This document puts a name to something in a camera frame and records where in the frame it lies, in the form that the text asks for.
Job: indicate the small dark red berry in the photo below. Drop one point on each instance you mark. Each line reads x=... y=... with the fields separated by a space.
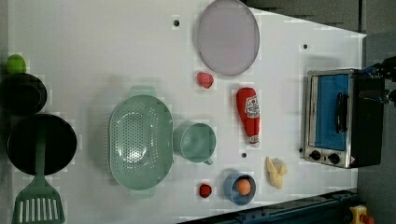
x=205 y=190

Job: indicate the black round pot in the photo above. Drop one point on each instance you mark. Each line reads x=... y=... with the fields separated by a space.
x=22 y=94

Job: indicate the pink toy strawberry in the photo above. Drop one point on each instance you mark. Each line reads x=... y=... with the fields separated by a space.
x=205 y=80

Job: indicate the black frying pan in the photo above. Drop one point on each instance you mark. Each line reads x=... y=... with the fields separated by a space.
x=61 y=143

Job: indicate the green toy apple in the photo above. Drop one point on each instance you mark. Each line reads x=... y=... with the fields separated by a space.
x=15 y=64

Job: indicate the yellow red emergency button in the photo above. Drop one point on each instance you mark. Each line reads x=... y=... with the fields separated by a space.
x=360 y=216

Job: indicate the orange ball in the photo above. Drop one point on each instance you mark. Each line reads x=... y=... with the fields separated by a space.
x=243 y=186

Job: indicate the blue bowl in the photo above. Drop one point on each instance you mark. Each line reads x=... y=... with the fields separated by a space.
x=231 y=193

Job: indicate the blue metal frame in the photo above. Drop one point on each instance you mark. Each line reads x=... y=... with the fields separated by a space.
x=329 y=208

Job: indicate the red plush ketchup bottle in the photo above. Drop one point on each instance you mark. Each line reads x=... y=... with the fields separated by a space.
x=249 y=112

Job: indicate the green plastic mug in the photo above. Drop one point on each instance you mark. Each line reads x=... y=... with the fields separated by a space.
x=195 y=142

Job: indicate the green plastic spatula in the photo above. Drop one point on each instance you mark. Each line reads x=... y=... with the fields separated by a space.
x=39 y=202

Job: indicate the green plastic strainer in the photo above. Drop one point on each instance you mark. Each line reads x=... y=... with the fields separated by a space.
x=140 y=142

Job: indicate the grey round plate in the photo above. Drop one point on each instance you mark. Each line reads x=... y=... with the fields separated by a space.
x=228 y=37

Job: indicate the peeled toy banana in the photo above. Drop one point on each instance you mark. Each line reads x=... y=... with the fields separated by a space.
x=276 y=169

